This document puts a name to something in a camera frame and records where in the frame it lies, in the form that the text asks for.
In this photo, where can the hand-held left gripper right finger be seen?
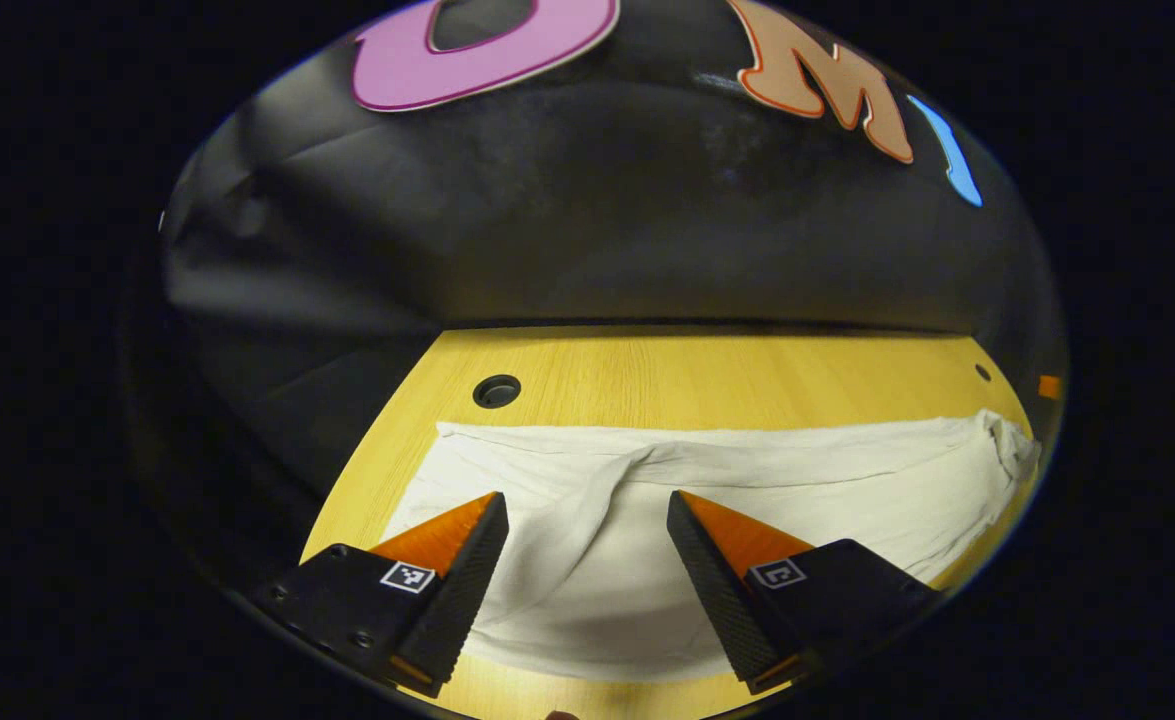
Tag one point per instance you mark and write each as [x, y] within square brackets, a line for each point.
[712, 590]

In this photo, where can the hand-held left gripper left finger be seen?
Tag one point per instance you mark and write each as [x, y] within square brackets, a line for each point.
[467, 590]

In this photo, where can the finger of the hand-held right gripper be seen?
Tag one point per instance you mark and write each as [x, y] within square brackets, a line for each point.
[1049, 387]

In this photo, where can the white jeans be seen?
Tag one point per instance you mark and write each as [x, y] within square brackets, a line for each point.
[797, 480]

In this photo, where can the black backdrop cloth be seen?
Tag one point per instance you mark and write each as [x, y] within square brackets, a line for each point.
[597, 220]

